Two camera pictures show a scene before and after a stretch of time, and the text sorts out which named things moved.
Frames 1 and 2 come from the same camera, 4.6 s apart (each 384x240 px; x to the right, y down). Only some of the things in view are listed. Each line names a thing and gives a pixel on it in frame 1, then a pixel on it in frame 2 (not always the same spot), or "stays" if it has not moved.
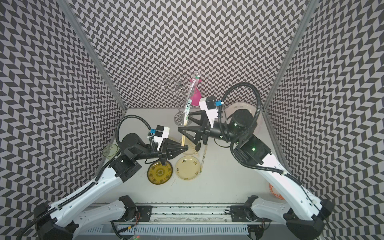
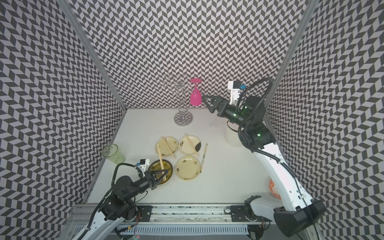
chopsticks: x=188 y=106 → x=164 y=177
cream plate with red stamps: x=187 y=167 stays
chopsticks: x=203 y=156 stays
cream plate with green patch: x=191 y=150 stays
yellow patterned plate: x=160 y=174 stays
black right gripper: x=205 y=130 → x=217 y=104
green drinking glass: x=110 y=150 stays
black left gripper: x=168 y=146 → x=153 y=185
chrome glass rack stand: x=178 y=83 stays
